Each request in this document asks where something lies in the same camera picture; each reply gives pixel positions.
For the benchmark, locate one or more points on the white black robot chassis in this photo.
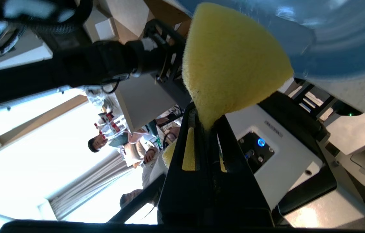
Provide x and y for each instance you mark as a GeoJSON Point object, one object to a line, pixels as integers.
{"type": "Point", "coordinates": [286, 161]}

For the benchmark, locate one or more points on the grey window curtain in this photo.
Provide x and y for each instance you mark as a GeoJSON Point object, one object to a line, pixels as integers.
{"type": "Point", "coordinates": [88, 187]}

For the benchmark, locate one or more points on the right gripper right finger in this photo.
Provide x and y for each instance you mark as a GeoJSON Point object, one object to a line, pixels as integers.
{"type": "Point", "coordinates": [240, 197]}

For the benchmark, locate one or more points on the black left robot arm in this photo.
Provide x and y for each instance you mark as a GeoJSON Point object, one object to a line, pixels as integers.
{"type": "Point", "coordinates": [72, 64]}

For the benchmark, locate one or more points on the background person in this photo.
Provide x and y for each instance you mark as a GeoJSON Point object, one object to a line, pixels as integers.
{"type": "Point", "coordinates": [127, 145]}

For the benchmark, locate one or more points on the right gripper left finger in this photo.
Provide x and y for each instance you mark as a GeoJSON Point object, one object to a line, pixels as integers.
{"type": "Point", "coordinates": [185, 194]}

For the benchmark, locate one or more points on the yellow fish-shaped sponge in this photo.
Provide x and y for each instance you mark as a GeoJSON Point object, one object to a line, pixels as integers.
{"type": "Point", "coordinates": [234, 58]}

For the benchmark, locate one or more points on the blue plate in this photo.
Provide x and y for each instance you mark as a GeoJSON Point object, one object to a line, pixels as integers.
{"type": "Point", "coordinates": [341, 38]}

